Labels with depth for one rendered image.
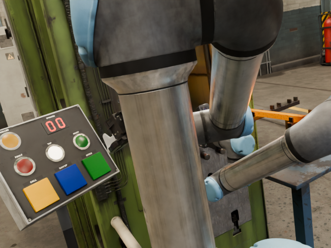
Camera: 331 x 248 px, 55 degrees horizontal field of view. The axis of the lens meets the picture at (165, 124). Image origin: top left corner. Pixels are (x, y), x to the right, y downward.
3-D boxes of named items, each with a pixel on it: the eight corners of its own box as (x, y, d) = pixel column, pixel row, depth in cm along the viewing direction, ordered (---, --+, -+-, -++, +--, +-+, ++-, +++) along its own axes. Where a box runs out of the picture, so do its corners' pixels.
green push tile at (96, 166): (112, 169, 107) (100, 151, 107) (94, 179, 101) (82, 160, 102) (109, 171, 108) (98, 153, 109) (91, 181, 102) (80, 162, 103)
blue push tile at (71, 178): (88, 183, 99) (75, 163, 100) (67, 194, 94) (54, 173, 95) (85, 185, 100) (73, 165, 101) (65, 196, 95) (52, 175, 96)
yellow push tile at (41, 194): (60, 199, 92) (46, 176, 93) (36, 212, 87) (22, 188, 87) (58, 201, 93) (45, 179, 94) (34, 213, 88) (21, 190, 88)
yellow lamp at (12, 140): (20, 146, 92) (16, 132, 91) (3, 151, 90) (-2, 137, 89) (20, 144, 95) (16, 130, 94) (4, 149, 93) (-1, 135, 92)
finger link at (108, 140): (101, 139, 99) (115, 125, 92) (111, 155, 98) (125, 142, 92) (93, 142, 96) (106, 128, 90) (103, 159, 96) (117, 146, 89)
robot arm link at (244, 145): (239, 162, 102) (235, 137, 99) (219, 154, 111) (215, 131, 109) (258, 154, 105) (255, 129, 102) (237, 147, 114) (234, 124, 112)
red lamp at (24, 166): (35, 171, 91) (31, 158, 90) (18, 177, 89) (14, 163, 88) (35, 169, 94) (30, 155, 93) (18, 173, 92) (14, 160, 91)
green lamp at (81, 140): (90, 146, 106) (87, 134, 104) (77, 150, 104) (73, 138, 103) (88, 144, 108) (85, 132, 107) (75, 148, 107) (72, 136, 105)
